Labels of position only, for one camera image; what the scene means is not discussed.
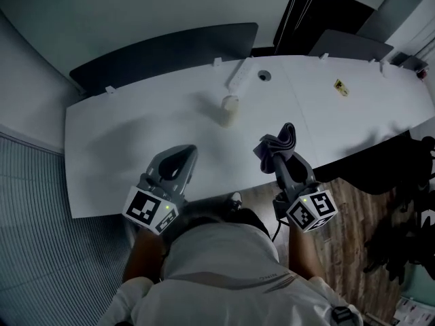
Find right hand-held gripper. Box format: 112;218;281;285
273;151;338;233

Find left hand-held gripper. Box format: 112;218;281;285
122;144;198;236

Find grey purple cloth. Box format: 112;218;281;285
251;122;297;173

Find small white cup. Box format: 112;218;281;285
220;94;241;128

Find person's left forearm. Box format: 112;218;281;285
122;228;174;283

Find person's right forearm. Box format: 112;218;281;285
288;224;324;281

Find person's black shorts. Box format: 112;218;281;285
234;207;272;240

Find person's shoe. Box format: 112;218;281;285
227;191;243;213

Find black office chair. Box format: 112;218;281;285
363;181;435;283
312;130;435;196

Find small yellow card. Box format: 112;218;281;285
333;78;349;96

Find white power strip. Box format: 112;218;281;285
227;58;252;93

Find long dark desk divider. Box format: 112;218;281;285
69;22;259;98

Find person's white shirt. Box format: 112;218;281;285
98;222;364;326

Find short dark desk divider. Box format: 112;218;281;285
307;29;394;60

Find white boxes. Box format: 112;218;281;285
394;295;435;326

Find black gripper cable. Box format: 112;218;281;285
270;215;290;242

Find grey shoulder strap buckle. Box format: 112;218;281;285
329;304;354;324

